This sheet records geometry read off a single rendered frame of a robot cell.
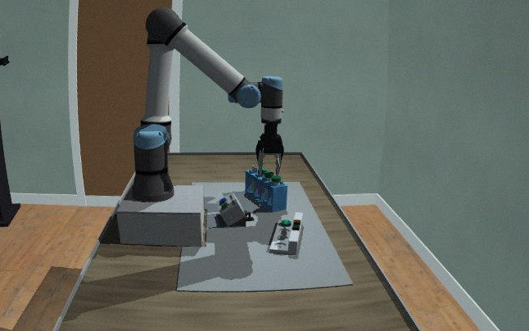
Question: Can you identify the blue four-tube rack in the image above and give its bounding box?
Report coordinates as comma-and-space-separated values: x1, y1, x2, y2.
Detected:
245, 170, 287, 212

